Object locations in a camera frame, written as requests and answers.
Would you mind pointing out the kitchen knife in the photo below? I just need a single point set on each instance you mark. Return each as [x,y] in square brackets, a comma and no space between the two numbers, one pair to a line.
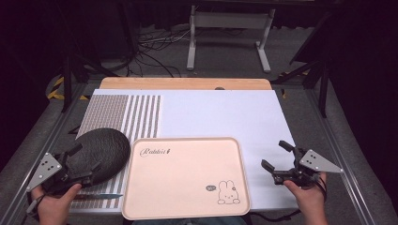
[106,196]

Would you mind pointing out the black stand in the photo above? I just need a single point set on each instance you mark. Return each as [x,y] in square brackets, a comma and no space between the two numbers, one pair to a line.
[324,84]
[66,81]

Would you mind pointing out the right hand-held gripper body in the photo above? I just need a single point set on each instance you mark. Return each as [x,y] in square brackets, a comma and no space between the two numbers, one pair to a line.
[313,162]

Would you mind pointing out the aluminium rail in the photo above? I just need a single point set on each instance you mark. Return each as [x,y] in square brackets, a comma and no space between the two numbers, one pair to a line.
[341,146]
[40,150]

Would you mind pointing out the pink tray with rabbit print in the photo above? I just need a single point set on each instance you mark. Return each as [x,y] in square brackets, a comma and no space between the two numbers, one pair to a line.
[184,181]

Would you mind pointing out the yellow and black floor tape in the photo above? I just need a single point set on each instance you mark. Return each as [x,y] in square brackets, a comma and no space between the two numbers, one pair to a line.
[56,93]

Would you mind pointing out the white metal stand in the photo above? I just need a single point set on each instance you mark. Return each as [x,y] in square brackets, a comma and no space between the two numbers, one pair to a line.
[230,20]

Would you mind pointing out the person's right hand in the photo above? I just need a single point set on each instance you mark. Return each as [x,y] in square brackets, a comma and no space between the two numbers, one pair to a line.
[308,200]

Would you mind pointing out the white mat with striped print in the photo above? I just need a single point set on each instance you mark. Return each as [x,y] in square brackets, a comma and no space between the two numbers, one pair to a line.
[219,114]

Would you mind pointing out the person's left hand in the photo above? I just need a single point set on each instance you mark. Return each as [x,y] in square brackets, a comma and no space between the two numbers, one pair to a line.
[54,206]

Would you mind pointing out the black oval textured plate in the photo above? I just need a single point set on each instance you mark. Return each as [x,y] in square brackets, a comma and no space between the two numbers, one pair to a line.
[104,151]

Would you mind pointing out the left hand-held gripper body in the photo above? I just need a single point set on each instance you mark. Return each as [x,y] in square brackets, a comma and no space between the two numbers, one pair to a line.
[43,170]

